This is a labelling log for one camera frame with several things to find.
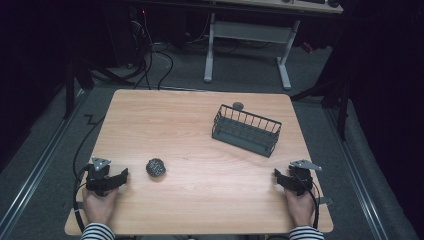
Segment black floor cables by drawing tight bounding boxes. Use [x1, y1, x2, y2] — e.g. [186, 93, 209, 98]
[128, 19, 214, 92]

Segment person's left hand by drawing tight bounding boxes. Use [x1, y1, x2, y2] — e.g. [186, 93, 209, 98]
[82, 187, 120, 228]

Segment black metal stand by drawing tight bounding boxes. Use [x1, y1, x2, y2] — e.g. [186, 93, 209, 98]
[290, 74, 351, 142]
[62, 53, 134, 120]

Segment steel wool ball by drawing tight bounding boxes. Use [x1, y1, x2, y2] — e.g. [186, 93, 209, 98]
[145, 157, 167, 179]

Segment person's right hand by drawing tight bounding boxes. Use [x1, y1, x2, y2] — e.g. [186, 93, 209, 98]
[284, 188, 316, 228]

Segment dark grey wire basket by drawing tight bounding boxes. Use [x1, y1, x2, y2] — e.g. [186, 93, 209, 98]
[211, 103, 283, 159]

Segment black computer tower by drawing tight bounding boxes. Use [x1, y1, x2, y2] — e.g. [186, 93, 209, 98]
[108, 4, 149, 68]

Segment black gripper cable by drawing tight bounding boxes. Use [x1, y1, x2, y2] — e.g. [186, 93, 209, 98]
[293, 170, 322, 231]
[71, 115, 106, 235]

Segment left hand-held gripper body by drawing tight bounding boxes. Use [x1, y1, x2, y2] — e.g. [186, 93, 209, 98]
[85, 156, 113, 198]

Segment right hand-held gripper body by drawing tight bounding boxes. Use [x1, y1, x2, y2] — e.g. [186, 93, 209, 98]
[288, 159, 323, 197]

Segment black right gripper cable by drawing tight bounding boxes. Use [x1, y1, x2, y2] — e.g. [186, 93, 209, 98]
[293, 170, 322, 231]

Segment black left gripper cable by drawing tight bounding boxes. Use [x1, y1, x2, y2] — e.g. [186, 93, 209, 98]
[71, 115, 106, 235]

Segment white-framed wooden desk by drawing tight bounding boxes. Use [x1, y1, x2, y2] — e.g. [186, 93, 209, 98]
[202, 0, 345, 91]

